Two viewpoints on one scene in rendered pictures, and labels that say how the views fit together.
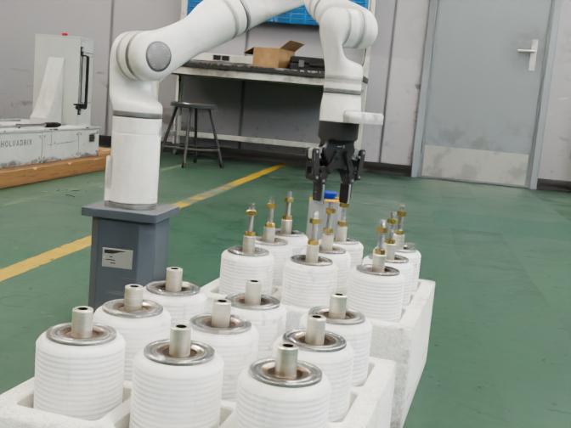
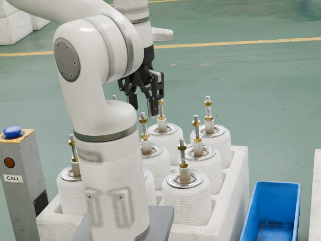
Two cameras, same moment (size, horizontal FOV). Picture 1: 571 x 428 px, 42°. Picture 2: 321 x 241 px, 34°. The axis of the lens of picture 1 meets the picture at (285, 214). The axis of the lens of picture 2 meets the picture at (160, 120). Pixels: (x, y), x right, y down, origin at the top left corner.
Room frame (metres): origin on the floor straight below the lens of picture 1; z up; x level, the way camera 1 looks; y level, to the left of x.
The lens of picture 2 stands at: (1.32, 0.98, 0.75)
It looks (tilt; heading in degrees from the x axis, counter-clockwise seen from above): 22 degrees down; 273
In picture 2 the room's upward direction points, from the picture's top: 6 degrees counter-clockwise
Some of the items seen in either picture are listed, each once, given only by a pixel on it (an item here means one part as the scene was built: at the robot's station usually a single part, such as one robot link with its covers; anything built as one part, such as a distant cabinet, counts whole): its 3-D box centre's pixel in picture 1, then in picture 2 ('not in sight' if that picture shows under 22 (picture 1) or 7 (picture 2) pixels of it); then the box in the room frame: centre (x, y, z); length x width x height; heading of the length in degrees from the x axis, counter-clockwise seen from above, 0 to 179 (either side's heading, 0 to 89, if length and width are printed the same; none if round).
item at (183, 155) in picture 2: (251, 223); (183, 156); (1.33, 0.06, 0.30); 0.01 x 0.01 x 0.08
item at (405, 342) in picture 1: (319, 331); (155, 212); (1.41, -0.09, 0.09); 0.39 x 0.39 x 0.18; 74
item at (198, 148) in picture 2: (312, 253); (198, 147); (1.30, -0.05, 0.26); 0.02 x 0.02 x 0.03
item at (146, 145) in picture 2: (326, 243); (146, 146); (1.41, -0.08, 0.26); 0.02 x 0.02 x 0.03
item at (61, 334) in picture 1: (81, 334); not in sight; (0.80, 0.21, 0.25); 0.08 x 0.08 x 0.01
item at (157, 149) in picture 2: (326, 250); (146, 151); (1.41, -0.08, 0.25); 0.08 x 0.08 x 0.01
